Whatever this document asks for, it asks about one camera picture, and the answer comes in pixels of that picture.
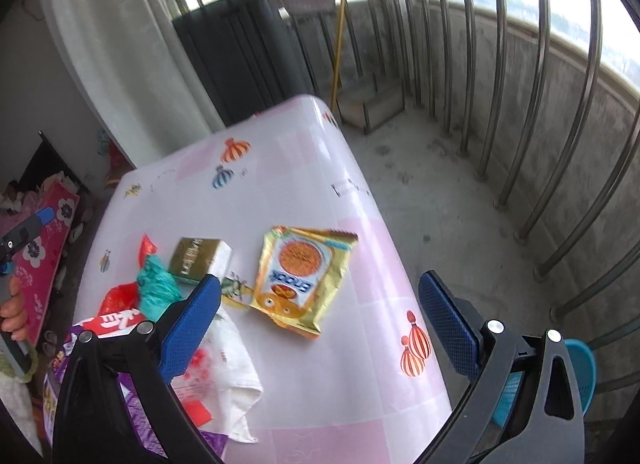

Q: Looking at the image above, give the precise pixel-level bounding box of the person's left hand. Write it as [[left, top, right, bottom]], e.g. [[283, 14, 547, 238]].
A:
[[0, 277, 29, 343]]

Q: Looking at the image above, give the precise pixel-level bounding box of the yellow broom handle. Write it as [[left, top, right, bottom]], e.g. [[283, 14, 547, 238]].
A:
[[327, 0, 351, 110]]

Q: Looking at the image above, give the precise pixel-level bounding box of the pile of bags and clothes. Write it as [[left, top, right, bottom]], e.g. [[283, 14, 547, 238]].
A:
[[95, 129, 131, 190]]

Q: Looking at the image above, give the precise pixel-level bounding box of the metal box on floor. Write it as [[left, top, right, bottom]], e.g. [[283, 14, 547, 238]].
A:
[[336, 72, 407, 135]]

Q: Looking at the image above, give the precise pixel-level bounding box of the dark metal cabinet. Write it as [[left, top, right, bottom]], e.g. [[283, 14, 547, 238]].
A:
[[171, 0, 316, 127]]

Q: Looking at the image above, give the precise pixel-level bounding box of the dark wooden bed frame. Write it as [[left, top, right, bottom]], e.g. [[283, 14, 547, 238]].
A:
[[20, 131, 91, 195]]

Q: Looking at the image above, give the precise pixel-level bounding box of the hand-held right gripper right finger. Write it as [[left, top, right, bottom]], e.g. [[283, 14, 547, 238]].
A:
[[417, 270, 586, 464]]

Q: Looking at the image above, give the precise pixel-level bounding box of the purple snack packet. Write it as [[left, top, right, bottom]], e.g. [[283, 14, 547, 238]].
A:
[[42, 321, 228, 464]]

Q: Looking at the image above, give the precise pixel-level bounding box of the red shiny wrapper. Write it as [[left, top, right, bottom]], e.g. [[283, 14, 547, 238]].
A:
[[95, 233, 160, 317]]

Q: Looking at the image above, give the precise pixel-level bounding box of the small gold green box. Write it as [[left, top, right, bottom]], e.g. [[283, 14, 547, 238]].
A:
[[167, 237, 234, 285]]

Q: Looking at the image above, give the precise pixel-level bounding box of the red white printed wrapper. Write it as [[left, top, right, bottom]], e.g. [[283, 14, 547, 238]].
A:
[[72, 308, 151, 341]]

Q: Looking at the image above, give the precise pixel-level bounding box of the pink balloon-print tablecloth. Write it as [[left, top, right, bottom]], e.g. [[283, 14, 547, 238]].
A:
[[42, 94, 453, 464]]

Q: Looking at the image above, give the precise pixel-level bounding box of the gold snack packet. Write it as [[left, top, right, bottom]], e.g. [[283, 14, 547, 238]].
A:
[[248, 225, 359, 341]]

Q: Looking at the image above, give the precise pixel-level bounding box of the blue plastic basket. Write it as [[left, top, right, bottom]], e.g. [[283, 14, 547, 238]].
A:
[[492, 339, 597, 427]]

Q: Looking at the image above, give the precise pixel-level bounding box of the teal plastic bag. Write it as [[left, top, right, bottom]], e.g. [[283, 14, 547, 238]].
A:
[[136, 254, 182, 322]]

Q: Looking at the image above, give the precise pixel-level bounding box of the metal balcony railing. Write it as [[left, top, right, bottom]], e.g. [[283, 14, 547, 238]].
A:
[[345, 0, 640, 395]]

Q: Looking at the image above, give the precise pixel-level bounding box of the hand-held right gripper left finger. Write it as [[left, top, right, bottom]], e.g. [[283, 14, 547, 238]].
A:
[[52, 273, 223, 464]]

